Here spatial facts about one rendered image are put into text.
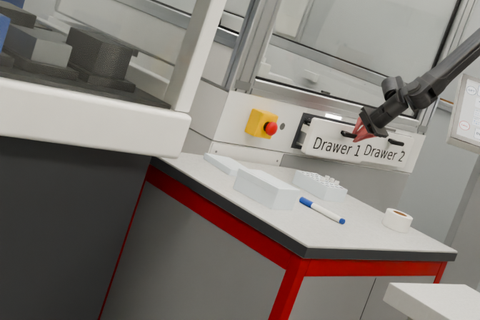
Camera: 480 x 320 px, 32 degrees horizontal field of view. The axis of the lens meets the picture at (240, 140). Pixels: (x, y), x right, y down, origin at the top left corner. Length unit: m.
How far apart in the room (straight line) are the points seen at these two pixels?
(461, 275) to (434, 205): 0.95
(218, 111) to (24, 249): 0.72
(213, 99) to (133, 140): 0.57
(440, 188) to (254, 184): 2.48
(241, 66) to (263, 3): 0.18
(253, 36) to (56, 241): 0.79
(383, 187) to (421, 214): 1.42
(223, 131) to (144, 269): 0.46
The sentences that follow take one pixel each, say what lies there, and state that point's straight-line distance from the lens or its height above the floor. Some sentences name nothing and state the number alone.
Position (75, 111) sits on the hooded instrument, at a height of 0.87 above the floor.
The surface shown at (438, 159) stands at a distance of 4.34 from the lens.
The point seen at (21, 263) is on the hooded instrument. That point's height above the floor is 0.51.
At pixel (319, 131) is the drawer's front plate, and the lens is 2.48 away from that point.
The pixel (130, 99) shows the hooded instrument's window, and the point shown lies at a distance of 1.73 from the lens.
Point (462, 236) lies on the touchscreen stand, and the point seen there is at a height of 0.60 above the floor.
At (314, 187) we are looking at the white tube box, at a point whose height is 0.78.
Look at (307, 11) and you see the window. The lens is 2.40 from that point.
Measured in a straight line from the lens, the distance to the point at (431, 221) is 4.33.
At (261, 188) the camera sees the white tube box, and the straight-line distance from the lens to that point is 1.91.
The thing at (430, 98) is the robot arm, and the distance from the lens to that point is 2.50.
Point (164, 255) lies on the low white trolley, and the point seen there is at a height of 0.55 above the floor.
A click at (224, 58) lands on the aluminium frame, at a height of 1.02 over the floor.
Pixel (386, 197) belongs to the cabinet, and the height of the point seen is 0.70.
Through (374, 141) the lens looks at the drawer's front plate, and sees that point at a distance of 2.78.
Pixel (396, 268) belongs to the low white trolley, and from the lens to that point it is 2.03.
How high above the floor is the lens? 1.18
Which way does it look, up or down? 9 degrees down
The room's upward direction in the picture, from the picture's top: 19 degrees clockwise
